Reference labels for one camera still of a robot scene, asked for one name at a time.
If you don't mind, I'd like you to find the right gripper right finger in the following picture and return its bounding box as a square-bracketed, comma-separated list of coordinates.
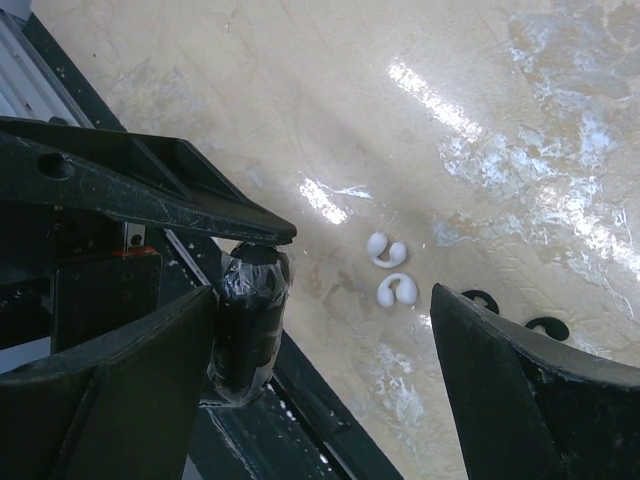
[430, 284, 639, 479]

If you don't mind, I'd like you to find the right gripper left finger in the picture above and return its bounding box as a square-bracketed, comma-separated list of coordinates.
[1, 287, 218, 479]

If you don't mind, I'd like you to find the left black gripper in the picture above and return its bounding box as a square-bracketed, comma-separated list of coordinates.
[1, 117, 297, 350]

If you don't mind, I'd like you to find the black earbud charging case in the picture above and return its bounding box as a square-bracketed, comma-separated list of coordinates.
[207, 242, 292, 407]

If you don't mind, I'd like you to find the white earbud right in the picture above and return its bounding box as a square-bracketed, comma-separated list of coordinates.
[376, 273, 418, 308]

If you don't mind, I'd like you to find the white earbud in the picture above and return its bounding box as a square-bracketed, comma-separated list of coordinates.
[366, 232, 409, 269]
[376, 273, 418, 308]

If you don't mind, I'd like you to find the white earbud left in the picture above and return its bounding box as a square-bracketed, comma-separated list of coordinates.
[366, 232, 409, 269]

